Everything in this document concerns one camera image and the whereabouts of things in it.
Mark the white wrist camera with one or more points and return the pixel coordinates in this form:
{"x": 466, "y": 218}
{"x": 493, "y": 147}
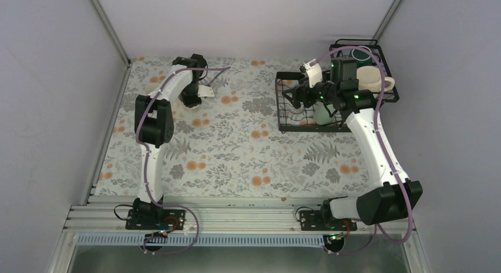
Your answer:
{"x": 313, "y": 71}
{"x": 205, "y": 92}

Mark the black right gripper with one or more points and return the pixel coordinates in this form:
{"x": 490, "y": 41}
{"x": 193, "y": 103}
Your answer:
{"x": 296, "y": 104}

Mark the dark green mug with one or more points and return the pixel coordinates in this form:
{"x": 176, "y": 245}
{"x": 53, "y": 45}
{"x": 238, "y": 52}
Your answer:
{"x": 361, "y": 56}

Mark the mint green cup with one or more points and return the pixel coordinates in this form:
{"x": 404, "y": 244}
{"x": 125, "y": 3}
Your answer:
{"x": 324, "y": 114}

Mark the yellow mug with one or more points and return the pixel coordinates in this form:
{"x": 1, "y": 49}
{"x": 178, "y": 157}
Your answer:
{"x": 150, "y": 88}

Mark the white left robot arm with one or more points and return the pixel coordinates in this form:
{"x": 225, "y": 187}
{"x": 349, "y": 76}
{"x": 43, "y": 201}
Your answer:
{"x": 154, "y": 128}

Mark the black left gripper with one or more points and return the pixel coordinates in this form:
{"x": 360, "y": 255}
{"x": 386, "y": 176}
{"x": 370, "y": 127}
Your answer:
{"x": 190, "y": 103}

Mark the black wire dish rack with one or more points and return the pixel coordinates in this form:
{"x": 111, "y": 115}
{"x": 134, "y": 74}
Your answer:
{"x": 305, "y": 114}

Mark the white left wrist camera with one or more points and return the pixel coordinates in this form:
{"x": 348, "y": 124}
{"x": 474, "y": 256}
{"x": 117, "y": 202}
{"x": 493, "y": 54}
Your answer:
{"x": 205, "y": 92}

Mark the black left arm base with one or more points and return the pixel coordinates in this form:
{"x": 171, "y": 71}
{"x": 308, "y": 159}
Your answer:
{"x": 165, "y": 219}

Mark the beige speckled mug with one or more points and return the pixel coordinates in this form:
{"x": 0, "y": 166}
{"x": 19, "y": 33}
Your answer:
{"x": 191, "y": 101}

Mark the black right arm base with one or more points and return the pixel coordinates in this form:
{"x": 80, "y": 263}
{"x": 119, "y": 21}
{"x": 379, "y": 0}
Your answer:
{"x": 313, "y": 220}

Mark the cream white mug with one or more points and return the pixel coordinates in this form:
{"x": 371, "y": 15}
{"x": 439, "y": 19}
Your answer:
{"x": 369, "y": 78}

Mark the aluminium mounting rail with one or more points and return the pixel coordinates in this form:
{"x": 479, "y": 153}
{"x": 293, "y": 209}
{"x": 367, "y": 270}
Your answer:
{"x": 243, "y": 215}

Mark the floral patterned table mat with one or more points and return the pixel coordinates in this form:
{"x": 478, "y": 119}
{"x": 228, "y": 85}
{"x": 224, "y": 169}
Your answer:
{"x": 231, "y": 145}

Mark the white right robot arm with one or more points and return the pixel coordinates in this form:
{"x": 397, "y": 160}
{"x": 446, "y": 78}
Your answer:
{"x": 394, "y": 195}

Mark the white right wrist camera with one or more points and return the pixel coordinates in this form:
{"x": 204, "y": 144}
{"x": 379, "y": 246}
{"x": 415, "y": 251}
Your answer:
{"x": 313, "y": 71}

